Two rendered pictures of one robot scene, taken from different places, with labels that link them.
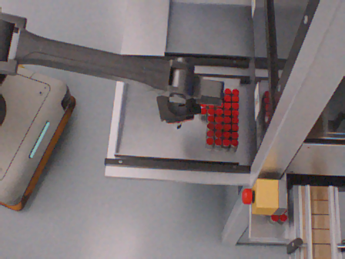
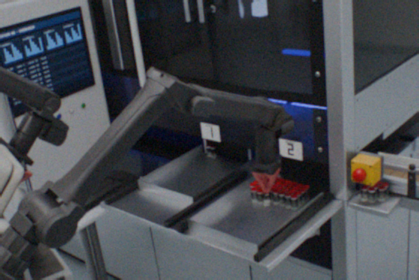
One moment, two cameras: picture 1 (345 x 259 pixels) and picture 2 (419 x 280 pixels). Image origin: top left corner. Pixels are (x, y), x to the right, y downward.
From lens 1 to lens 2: 1.31 m
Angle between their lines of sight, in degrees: 55
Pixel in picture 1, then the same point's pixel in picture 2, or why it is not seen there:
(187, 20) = (173, 187)
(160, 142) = (266, 228)
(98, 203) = not seen: outside the picture
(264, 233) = (388, 205)
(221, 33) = (204, 177)
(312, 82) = (344, 15)
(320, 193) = not seen: hidden behind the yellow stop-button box
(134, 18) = (136, 210)
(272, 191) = (366, 156)
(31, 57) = (212, 94)
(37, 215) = not seen: outside the picture
